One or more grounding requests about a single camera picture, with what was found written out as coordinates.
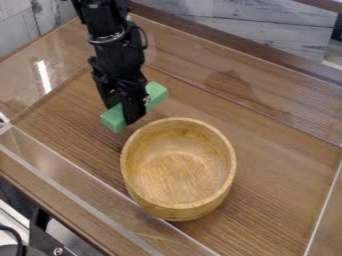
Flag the clear acrylic tray enclosure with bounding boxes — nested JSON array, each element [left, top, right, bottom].
[[0, 7, 342, 256]]

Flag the brown wooden bowl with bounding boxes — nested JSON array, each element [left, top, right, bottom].
[[120, 117, 236, 222]]

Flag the black cable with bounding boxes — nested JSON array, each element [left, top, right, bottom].
[[0, 225, 23, 256]]

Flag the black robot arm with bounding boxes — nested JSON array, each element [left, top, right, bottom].
[[70, 0, 148, 124]]

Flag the black metal table bracket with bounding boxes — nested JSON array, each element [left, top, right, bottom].
[[29, 209, 76, 256]]

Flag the green rectangular block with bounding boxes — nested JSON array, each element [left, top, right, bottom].
[[100, 82, 168, 133]]

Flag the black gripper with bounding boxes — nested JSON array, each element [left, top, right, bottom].
[[88, 21, 148, 125]]

